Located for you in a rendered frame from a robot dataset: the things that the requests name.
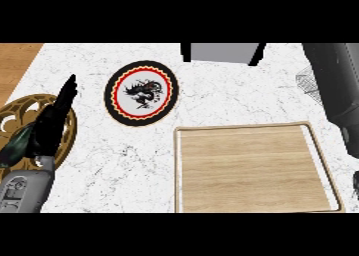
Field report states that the dark grey appliance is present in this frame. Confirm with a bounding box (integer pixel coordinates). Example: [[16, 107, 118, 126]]
[[301, 43, 359, 164]]

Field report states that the oval black-rimmed decorated plate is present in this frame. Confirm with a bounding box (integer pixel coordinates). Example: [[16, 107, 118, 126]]
[[102, 59, 182, 127]]

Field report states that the wire tiered basket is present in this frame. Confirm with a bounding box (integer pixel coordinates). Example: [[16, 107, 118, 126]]
[[294, 65, 329, 106]]

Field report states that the gold ornate round trivet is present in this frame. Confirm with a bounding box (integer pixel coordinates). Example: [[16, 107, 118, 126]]
[[0, 93, 80, 196]]

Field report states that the pale wooden tray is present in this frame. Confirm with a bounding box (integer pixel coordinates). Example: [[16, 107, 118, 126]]
[[173, 121, 347, 214]]

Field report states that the grey box with black legs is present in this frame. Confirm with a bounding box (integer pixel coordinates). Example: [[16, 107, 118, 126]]
[[179, 43, 269, 67]]

